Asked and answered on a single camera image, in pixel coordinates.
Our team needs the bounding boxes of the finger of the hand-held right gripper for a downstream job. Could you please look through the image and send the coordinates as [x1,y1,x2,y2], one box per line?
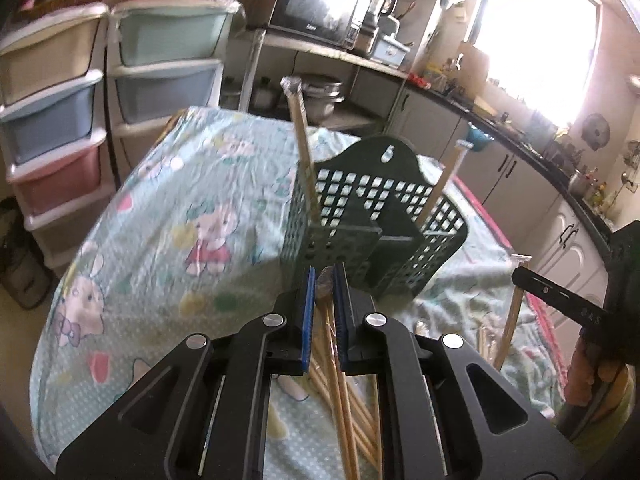
[512,265,610,330]

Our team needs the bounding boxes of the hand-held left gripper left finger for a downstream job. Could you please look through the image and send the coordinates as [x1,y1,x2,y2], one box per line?
[55,266,318,480]

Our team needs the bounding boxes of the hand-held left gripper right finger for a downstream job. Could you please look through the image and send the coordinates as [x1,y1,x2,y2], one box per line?
[332,261,608,480]

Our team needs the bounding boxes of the wooden chopstick pair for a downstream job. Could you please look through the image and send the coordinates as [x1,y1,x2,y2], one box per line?
[307,330,341,411]
[492,254,532,372]
[475,327,503,361]
[342,375,385,466]
[415,140,475,226]
[315,266,362,480]
[281,76,321,228]

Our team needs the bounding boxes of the dark green utensil basket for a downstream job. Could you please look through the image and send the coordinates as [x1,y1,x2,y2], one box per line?
[279,135,471,298]

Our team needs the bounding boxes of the person's right hand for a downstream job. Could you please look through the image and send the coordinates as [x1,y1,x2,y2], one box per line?
[565,342,608,411]

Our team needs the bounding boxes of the steel cooking pot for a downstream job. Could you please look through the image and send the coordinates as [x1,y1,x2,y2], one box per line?
[567,170,596,199]

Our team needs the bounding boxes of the white kitchen cabinets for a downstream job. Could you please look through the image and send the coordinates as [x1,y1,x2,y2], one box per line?
[395,82,615,321]

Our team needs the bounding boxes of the person's yellow green clothing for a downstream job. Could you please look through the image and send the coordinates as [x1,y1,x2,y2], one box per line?
[595,365,637,441]

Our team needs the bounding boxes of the black kitchen countertop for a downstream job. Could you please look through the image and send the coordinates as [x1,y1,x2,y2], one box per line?
[406,72,617,243]

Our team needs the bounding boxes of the blue plastic bowl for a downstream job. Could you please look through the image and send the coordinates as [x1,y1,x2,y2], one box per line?
[466,122,496,154]

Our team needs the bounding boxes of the cartoon printed tablecloth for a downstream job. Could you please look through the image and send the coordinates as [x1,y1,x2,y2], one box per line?
[27,106,566,480]

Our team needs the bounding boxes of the large steel pot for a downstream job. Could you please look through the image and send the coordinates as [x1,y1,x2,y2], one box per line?
[299,74,347,122]

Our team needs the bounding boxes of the small steel pot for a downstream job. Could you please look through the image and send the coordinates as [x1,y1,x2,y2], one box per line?
[249,77,279,112]

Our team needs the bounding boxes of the bright window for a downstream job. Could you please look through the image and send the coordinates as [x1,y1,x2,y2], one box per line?
[470,0,602,128]

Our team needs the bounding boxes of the kitchen shelf rack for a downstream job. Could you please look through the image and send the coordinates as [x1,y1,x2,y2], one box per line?
[239,27,411,131]

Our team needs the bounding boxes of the pale blue storage box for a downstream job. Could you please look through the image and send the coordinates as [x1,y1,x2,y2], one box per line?
[372,35,414,71]

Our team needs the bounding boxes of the electric blender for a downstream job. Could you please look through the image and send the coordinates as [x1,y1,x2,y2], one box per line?
[357,0,402,58]

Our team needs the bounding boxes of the black microwave oven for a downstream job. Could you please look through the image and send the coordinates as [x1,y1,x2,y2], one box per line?
[267,0,368,51]

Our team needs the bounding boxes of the short pastel plastic drawer unit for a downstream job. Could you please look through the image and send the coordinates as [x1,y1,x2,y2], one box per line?
[107,0,246,186]

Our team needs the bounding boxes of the tall pastel plastic drawer unit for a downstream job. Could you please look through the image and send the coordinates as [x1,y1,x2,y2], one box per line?
[0,2,118,267]

